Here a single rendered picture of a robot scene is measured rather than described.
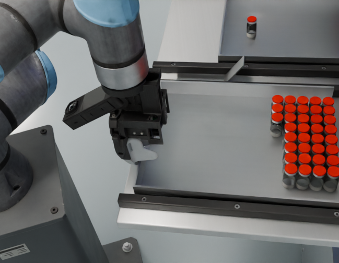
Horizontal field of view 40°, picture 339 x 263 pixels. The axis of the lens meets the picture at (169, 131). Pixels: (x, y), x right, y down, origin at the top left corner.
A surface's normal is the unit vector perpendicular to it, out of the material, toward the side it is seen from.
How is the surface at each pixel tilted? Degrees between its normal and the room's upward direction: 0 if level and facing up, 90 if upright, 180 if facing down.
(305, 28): 0
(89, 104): 32
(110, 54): 90
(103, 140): 0
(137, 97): 90
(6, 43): 65
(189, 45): 0
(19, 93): 58
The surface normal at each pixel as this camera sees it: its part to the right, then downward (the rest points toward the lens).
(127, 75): 0.34, 0.69
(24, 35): 0.77, 0.18
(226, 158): -0.10, -0.65
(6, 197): 0.51, 0.36
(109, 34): 0.08, 0.75
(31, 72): 0.77, -0.07
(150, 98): -0.15, 0.76
